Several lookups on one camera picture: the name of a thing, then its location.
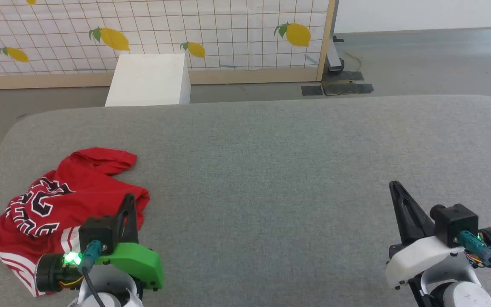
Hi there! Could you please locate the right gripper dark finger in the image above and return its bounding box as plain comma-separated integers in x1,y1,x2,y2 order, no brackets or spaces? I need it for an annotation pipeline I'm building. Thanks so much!
389,181,419,247
398,184,436,244

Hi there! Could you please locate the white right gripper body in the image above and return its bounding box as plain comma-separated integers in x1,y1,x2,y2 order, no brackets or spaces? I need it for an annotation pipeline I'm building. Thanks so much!
384,235,473,291

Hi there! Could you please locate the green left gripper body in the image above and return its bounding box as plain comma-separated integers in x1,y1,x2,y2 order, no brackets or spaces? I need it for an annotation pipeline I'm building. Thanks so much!
95,241,165,291

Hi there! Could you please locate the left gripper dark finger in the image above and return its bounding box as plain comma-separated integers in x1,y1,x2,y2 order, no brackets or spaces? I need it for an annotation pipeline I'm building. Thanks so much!
124,195,139,244
115,194,131,244

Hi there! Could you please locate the red basketball jersey white trim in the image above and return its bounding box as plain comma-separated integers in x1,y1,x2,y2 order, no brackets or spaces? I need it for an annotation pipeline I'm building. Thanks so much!
0,148,150,298

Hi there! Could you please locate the large black floor mat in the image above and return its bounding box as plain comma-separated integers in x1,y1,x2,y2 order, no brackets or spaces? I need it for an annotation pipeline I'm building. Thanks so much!
321,70,374,96

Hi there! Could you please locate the grey fabric sofa cushion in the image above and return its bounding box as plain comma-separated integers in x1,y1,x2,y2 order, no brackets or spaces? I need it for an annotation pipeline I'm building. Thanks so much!
0,95,491,307

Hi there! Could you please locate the white rectangular box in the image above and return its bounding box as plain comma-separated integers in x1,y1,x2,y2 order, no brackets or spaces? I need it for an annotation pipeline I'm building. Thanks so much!
105,53,191,107

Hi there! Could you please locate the lemon print grid partition screen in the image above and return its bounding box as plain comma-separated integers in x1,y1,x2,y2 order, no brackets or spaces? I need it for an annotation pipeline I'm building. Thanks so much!
0,0,336,90

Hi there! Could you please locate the yellow floor cable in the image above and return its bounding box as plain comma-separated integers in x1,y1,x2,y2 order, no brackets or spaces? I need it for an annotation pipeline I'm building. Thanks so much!
344,50,363,72

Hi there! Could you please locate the grey metal post foot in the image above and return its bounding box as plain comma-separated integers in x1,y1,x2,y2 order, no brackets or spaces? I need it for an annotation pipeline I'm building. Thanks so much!
325,0,345,74

